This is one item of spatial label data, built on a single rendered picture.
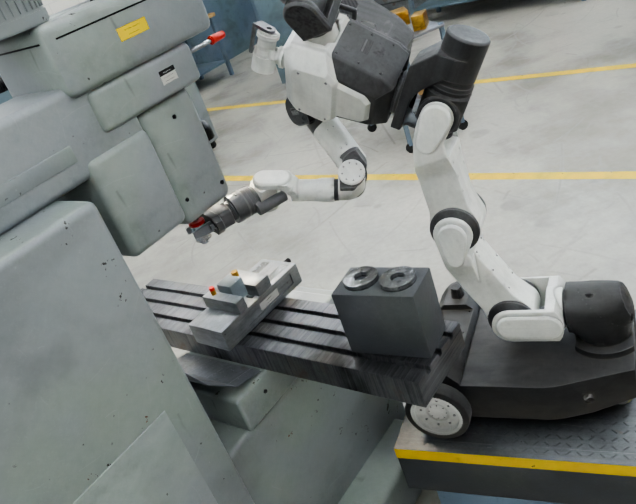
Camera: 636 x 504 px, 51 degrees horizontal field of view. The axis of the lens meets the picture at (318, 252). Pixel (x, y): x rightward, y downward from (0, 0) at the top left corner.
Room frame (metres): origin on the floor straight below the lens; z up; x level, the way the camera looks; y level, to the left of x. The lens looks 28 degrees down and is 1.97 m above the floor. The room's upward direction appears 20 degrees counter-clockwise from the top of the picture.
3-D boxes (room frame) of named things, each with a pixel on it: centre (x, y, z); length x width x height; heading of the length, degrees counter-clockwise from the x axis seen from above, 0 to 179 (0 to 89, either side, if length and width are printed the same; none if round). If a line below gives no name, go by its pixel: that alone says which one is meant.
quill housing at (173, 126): (1.75, 0.30, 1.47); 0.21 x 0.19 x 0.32; 45
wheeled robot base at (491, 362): (1.63, -0.52, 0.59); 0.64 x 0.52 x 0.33; 59
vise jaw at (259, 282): (1.78, 0.24, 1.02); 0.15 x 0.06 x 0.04; 43
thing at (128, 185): (1.62, 0.43, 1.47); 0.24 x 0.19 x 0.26; 45
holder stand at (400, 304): (1.37, -0.12, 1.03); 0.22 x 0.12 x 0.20; 53
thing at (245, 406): (1.76, 0.29, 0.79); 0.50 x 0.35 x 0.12; 135
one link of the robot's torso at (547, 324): (1.61, -0.55, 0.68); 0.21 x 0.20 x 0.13; 59
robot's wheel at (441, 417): (1.53, -0.18, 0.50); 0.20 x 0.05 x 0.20; 59
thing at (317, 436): (1.77, 0.28, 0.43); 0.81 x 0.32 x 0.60; 135
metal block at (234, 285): (1.74, 0.28, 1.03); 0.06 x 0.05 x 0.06; 43
